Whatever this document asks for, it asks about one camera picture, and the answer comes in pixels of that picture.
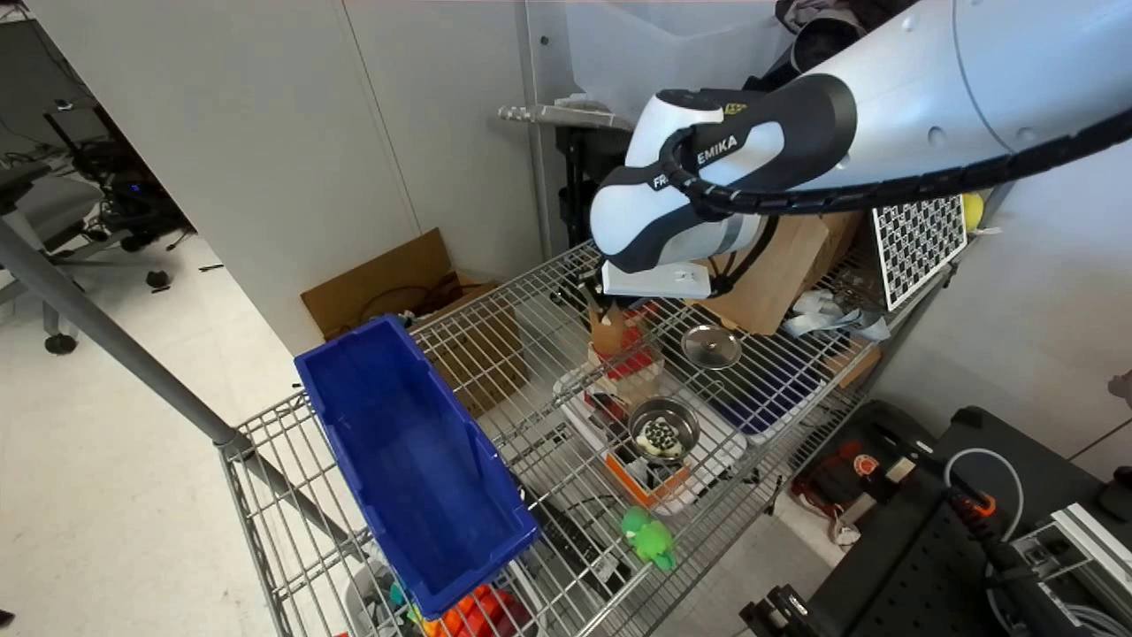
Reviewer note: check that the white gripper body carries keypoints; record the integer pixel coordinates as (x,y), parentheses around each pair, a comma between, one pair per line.
(654,279)

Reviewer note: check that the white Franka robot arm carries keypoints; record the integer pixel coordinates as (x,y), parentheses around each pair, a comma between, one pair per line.
(930,81)

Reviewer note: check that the small metal bowl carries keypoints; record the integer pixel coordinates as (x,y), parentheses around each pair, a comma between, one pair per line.
(709,345)

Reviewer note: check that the large tilted cardboard box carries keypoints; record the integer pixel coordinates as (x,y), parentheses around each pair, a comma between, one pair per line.
(784,267)

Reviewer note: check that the metal bowl with food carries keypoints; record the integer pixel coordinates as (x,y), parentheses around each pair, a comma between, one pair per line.
(662,428)

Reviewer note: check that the crumpled white plastic bag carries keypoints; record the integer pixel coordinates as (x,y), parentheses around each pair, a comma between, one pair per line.
(824,311)

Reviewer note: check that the white tray with orange edge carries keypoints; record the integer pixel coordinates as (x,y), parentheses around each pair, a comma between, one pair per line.
(709,454)

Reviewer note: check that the green toy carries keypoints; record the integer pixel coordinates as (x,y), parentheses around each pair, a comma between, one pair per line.
(647,540)

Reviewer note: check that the white perforated panel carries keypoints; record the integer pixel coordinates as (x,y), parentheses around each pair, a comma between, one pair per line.
(921,240)

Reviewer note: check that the black and orange tool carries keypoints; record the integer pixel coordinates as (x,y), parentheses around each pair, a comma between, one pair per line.
(852,466)

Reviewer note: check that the open brown cardboard box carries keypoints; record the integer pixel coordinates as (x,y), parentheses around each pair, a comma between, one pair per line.
(375,285)

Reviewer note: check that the blue plastic bin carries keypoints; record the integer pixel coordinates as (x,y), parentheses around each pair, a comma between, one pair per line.
(425,470)

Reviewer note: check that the yellow object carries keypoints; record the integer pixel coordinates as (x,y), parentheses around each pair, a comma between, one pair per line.
(971,210)

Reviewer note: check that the orange toy pile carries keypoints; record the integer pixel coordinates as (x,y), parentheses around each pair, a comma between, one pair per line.
(482,612)

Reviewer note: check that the black equipment case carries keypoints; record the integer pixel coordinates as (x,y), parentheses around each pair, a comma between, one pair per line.
(921,567)

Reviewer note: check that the grey tripod pole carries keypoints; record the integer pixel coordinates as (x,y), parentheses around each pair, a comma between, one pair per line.
(117,339)

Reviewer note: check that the black office chair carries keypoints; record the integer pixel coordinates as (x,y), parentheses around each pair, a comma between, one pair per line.
(107,177)

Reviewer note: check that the grey wall shelf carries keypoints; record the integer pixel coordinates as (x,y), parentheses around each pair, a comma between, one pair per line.
(568,114)

